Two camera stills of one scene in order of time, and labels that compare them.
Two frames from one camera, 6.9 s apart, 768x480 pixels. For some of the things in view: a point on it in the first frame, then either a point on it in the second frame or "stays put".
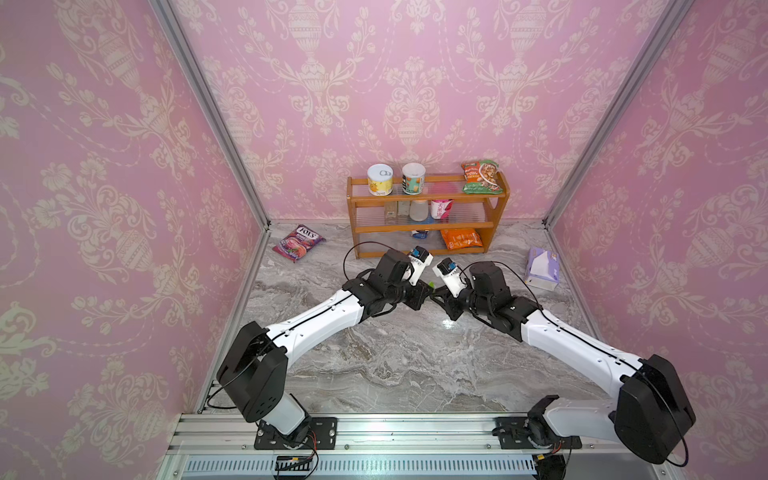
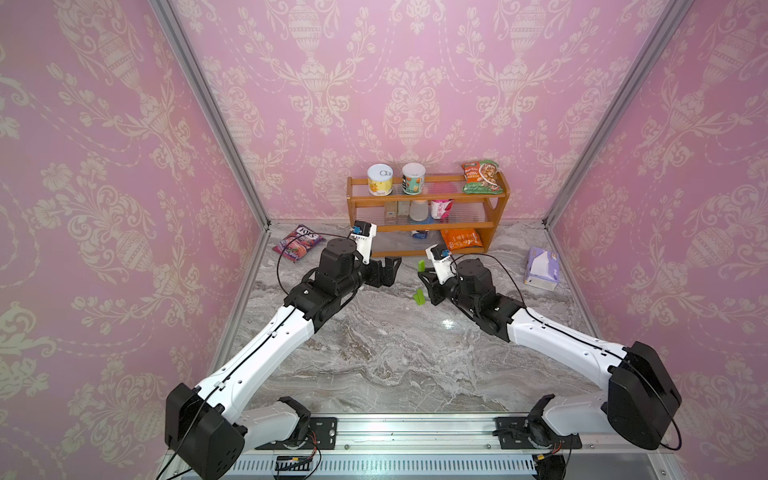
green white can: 413,178 stays put
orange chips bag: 461,238 stays put
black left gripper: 421,290 -> 379,280
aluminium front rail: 207,432 stays put
